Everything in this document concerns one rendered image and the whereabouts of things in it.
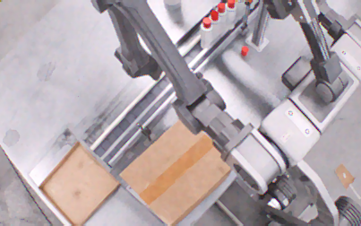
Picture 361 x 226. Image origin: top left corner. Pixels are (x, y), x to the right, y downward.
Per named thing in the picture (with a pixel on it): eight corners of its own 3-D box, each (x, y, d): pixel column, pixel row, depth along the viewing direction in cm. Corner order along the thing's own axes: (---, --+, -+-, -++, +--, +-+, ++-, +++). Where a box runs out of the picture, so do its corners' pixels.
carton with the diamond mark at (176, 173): (186, 135, 149) (184, 113, 123) (228, 176, 142) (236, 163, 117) (133, 185, 143) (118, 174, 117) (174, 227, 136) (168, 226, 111)
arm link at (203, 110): (210, 131, 84) (227, 116, 85) (180, 100, 87) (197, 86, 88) (209, 142, 93) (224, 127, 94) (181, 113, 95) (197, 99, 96)
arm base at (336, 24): (332, 50, 99) (344, 30, 88) (314, 32, 101) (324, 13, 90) (345, 36, 101) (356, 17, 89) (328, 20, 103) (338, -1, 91)
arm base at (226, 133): (223, 162, 90) (227, 152, 79) (201, 140, 92) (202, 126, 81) (247, 139, 91) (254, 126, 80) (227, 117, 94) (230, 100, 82)
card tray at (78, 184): (80, 143, 151) (77, 140, 148) (121, 184, 145) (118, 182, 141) (39, 188, 145) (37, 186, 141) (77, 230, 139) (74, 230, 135)
